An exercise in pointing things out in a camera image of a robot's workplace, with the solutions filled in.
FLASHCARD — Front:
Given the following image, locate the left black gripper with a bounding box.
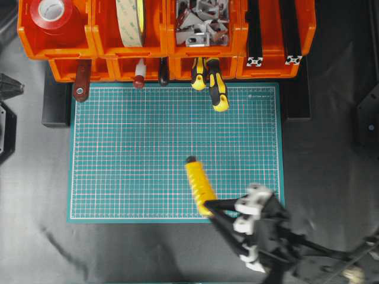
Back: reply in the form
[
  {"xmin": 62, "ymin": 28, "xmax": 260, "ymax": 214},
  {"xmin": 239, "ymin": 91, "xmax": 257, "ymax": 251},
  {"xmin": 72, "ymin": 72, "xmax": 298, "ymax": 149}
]
[{"xmin": 0, "ymin": 73, "xmax": 24, "ymax": 101}]

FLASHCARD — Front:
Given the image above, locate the right black-white gripper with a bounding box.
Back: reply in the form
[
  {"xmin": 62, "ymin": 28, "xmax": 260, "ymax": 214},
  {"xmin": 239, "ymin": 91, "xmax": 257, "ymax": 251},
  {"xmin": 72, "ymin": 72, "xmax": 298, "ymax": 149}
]
[{"xmin": 204, "ymin": 183, "xmax": 306, "ymax": 273}]

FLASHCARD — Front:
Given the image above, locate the yellow utility cutter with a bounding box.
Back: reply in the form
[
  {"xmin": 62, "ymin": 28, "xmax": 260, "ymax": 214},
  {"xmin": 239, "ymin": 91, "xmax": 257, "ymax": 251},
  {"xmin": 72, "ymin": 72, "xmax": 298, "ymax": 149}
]
[{"xmin": 185, "ymin": 156, "xmax": 217, "ymax": 218}]

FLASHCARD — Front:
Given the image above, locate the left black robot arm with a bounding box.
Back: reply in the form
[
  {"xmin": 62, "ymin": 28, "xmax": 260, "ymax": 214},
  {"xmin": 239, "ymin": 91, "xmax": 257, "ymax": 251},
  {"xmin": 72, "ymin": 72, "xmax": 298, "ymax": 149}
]
[{"xmin": 1, "ymin": 73, "xmax": 24, "ymax": 164}]

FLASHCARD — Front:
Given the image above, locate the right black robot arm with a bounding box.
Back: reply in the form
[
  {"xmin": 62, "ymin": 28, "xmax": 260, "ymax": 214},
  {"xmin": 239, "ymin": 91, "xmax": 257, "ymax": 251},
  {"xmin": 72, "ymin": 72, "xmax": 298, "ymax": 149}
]
[{"xmin": 202, "ymin": 183, "xmax": 378, "ymax": 283}]

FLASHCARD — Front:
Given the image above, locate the orange container rack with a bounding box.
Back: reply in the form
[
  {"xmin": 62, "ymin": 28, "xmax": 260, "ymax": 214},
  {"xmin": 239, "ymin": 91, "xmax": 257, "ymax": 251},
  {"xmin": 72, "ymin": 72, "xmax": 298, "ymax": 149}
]
[{"xmin": 18, "ymin": 1, "xmax": 300, "ymax": 82}]

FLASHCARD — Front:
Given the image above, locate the red tape roll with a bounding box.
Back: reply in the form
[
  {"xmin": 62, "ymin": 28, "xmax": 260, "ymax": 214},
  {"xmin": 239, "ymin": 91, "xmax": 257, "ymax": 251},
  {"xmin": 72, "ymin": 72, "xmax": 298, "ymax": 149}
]
[{"xmin": 28, "ymin": 0, "xmax": 75, "ymax": 30}]

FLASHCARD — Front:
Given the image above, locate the green cutting mat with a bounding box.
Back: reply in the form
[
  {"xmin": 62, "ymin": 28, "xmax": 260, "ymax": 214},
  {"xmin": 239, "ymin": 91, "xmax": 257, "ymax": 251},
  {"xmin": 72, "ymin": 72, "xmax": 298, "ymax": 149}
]
[{"xmin": 67, "ymin": 83, "xmax": 285, "ymax": 223}]

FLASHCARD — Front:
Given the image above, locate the long yellow-black screwdriver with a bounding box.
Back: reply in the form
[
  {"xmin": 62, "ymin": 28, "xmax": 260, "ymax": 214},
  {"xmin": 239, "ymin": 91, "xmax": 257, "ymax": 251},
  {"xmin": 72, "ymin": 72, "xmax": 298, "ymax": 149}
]
[{"xmin": 206, "ymin": 57, "xmax": 229, "ymax": 112}]

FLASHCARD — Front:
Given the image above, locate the white and red marker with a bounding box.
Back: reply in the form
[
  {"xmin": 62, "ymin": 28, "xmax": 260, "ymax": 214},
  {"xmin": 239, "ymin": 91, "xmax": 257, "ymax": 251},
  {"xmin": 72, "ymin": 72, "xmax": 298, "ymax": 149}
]
[{"xmin": 133, "ymin": 59, "xmax": 147, "ymax": 89}]

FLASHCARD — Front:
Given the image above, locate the short yellow-black screwdriver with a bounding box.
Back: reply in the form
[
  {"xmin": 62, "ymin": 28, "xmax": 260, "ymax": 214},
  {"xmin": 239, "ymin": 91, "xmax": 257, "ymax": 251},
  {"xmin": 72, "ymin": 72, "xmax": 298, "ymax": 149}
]
[{"xmin": 191, "ymin": 57, "xmax": 207, "ymax": 91}]

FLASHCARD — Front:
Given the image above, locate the beige double-sided tape roll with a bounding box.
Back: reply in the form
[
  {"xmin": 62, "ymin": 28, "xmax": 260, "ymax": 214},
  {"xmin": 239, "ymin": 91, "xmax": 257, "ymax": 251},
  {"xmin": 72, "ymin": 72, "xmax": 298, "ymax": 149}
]
[{"xmin": 115, "ymin": 0, "xmax": 145, "ymax": 47}]

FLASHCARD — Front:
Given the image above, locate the black pen tool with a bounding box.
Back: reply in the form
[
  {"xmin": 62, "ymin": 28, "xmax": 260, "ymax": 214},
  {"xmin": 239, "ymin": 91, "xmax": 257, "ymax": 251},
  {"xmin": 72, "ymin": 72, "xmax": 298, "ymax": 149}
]
[{"xmin": 158, "ymin": 57, "xmax": 169, "ymax": 86}]

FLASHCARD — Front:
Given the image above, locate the left black aluminium extrusion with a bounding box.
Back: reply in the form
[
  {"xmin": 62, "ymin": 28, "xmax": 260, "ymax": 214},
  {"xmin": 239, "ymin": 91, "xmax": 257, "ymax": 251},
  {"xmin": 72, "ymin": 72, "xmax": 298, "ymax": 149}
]
[{"xmin": 245, "ymin": 0, "xmax": 263, "ymax": 67}]

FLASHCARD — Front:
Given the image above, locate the black aluminium extrusion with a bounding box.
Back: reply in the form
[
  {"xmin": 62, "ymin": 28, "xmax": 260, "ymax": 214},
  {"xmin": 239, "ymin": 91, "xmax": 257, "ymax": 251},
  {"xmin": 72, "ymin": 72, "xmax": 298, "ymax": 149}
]
[
  {"xmin": 279, "ymin": 0, "xmax": 303, "ymax": 65},
  {"xmin": 245, "ymin": 0, "xmax": 263, "ymax": 67}
]

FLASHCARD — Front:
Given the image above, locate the right black aluminium extrusion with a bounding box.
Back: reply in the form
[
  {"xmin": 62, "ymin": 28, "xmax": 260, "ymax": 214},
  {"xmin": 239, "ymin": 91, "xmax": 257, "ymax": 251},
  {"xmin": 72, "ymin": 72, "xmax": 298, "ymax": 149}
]
[{"xmin": 279, "ymin": 0, "xmax": 303, "ymax": 65}]

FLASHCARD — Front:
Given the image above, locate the pile of aluminium corner brackets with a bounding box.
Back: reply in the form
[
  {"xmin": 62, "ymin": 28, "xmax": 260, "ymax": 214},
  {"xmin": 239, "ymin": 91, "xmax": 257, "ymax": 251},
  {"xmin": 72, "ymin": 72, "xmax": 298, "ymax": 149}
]
[{"xmin": 175, "ymin": 0, "xmax": 230, "ymax": 47}]

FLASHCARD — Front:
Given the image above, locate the brown-handled tool with hole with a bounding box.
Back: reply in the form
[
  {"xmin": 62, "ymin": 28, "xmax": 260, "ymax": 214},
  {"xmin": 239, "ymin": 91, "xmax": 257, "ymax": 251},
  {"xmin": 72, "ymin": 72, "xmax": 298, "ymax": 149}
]
[{"xmin": 73, "ymin": 59, "xmax": 92, "ymax": 102}]

